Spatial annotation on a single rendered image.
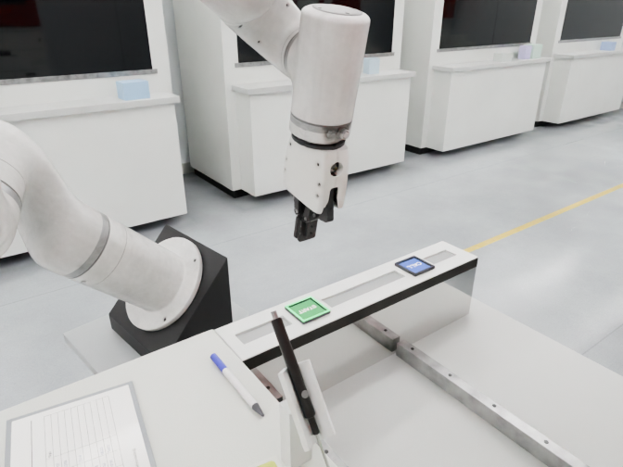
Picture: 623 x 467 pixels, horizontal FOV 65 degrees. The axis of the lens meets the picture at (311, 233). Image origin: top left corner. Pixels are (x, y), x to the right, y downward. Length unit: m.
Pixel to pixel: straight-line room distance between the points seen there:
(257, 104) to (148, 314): 2.82
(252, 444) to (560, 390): 0.58
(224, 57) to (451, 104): 2.38
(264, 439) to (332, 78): 0.44
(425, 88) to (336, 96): 4.57
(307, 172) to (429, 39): 4.50
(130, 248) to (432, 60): 4.53
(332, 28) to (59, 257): 0.52
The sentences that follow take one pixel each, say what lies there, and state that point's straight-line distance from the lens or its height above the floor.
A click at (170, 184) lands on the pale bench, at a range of 3.49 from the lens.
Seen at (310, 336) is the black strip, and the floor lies 0.95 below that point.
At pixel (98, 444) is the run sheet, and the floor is 0.97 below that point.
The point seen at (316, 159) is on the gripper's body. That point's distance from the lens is 0.66.
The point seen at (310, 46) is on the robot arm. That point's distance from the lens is 0.61.
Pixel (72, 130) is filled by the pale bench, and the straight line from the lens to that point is 3.24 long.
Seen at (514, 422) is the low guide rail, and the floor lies 0.85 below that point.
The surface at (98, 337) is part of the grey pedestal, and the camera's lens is 1.09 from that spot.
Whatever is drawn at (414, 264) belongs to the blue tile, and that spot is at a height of 0.96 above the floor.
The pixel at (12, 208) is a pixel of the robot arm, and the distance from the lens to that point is 0.76.
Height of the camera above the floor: 1.43
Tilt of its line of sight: 25 degrees down
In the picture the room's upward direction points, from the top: straight up
